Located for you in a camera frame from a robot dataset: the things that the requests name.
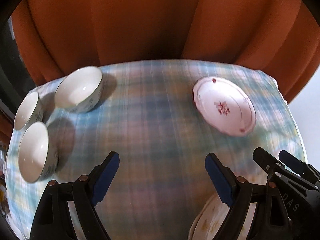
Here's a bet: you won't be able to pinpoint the white plate pink flowers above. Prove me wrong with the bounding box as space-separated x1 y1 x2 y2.
193 76 256 137

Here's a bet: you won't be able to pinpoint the cream plate yellow flowers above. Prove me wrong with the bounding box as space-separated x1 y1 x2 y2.
188 192 257 240

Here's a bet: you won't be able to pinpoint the white floral bowl near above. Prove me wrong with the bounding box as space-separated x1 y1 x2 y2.
18 121 59 183

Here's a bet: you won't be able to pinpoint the plaid tablecloth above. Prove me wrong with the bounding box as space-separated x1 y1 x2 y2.
35 60 306 239

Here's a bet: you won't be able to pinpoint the small white floral bowl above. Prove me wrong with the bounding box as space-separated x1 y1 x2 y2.
14 92 43 131

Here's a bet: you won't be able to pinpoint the large white floral bowl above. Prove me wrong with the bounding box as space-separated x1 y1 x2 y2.
54 66 103 114

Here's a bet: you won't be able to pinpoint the orange curtain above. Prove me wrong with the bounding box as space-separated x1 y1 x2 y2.
1 0 319 101

